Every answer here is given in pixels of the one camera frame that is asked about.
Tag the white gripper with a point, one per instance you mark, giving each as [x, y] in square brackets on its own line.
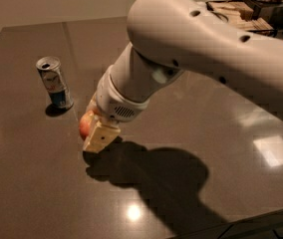
[116, 104]

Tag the red yellow apple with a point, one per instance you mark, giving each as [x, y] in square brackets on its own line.
[85, 124]

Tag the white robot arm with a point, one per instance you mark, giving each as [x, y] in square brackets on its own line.
[169, 37]

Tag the silver blue redbull can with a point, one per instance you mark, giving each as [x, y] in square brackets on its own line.
[50, 71]

